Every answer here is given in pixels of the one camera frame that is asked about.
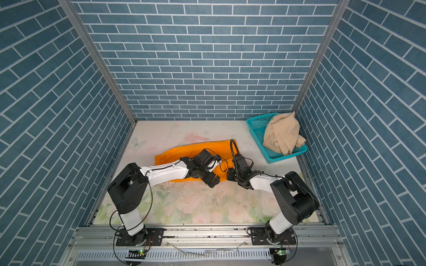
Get orange shorts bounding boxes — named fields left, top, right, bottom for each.
left=155, top=140, right=234, bottom=182

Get teal plastic basket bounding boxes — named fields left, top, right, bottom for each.
left=246, top=113, right=308, bottom=164

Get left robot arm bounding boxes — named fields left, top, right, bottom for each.
left=108, top=157, right=221, bottom=246

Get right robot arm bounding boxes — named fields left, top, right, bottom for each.
left=227, top=167, right=320, bottom=244

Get beige shorts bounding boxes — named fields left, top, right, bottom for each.
left=262, top=112, right=306, bottom=156

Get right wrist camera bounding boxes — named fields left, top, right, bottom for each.
left=233, top=154, right=254, bottom=172

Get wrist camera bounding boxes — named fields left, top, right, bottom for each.
left=193, top=149, right=222, bottom=172
left=233, top=154, right=254, bottom=172

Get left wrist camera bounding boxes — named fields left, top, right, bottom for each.
left=193, top=149, right=222, bottom=172

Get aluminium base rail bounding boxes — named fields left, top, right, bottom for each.
left=60, top=223, right=351, bottom=266

